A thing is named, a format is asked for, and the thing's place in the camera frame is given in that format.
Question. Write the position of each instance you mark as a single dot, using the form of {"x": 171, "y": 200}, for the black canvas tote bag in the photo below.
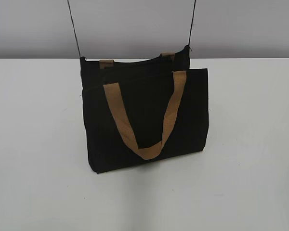
{"x": 140, "y": 112}

